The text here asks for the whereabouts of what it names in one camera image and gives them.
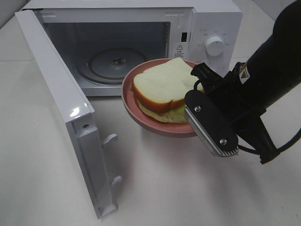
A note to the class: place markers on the white microwave door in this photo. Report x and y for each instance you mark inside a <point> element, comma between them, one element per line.
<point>76,112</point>

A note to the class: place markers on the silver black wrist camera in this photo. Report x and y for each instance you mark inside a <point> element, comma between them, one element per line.
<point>210,125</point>

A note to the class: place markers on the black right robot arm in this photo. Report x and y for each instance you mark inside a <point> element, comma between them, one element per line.
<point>274,68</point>

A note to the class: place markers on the white upper power knob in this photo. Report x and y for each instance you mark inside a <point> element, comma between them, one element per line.
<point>214,45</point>

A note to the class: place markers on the pink round plate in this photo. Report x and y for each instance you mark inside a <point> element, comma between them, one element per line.
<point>177,130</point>

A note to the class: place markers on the white bread lettuce sandwich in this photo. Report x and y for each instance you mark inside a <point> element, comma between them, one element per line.
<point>160,90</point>

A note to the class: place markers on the white microwave oven body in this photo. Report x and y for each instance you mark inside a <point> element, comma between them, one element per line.
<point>156,28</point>

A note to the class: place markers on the glass microwave turntable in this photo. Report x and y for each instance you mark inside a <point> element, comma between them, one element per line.
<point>109,66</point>

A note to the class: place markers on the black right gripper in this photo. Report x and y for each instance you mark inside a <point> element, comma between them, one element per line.
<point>243,115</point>

